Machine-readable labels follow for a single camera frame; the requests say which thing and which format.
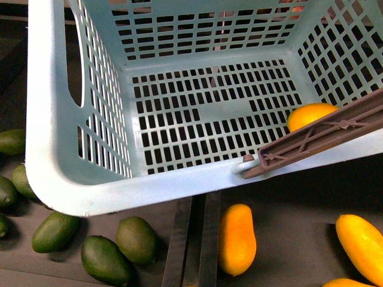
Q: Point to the light blue plastic basket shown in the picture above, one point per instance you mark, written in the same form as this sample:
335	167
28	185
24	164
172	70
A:
132	103

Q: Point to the brown plastic basket handle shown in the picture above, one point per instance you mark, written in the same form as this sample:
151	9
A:
357	119

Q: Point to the dark avocado left edge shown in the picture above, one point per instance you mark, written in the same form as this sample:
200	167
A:
4	226

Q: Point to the dark green avocado bottom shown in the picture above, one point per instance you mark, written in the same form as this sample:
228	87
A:
102	260

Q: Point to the dark avocado far left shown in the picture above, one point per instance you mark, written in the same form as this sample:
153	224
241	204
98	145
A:
9	194

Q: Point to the black shelf divider strip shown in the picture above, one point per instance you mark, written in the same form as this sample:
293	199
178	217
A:
193	248

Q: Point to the yellow mango on shelf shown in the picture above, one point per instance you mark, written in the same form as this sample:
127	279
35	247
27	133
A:
237	244

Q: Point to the green avocado upper left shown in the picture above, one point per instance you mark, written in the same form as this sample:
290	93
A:
13	142

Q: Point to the green avocado centre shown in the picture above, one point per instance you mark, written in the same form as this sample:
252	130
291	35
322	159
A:
137	240

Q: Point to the yellow mango bottom edge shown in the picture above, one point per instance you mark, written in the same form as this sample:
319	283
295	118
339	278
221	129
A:
344	282

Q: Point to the green avocado under basket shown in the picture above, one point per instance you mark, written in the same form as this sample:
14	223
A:
21	183

